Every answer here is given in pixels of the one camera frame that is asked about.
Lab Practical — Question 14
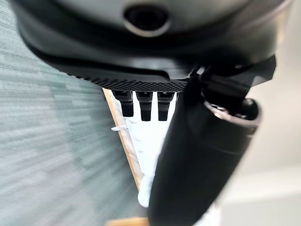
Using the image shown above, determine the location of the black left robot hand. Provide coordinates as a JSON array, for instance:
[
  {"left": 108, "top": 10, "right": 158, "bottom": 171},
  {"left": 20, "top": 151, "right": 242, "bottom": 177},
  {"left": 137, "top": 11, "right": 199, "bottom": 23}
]
[{"left": 9, "top": 0, "right": 292, "bottom": 226}]

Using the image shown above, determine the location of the white bed sheet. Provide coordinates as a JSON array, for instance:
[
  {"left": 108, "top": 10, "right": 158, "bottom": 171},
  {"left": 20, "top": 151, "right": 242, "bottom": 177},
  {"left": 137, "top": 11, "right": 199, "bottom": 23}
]
[{"left": 108, "top": 90, "right": 182, "bottom": 208}]

